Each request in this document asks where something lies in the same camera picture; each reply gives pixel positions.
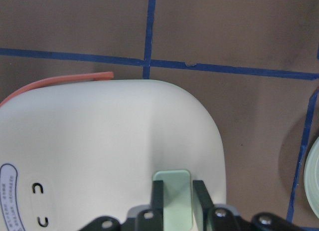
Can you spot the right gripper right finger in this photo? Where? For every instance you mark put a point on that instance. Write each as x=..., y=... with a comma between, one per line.
x=208, y=216

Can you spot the white rice cooker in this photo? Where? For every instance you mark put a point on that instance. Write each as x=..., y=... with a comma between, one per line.
x=73, y=152

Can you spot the green plate near right arm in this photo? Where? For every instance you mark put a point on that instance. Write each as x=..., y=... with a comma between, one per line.
x=311, y=178

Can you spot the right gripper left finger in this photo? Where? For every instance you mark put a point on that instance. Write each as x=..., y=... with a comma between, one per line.
x=151, y=218

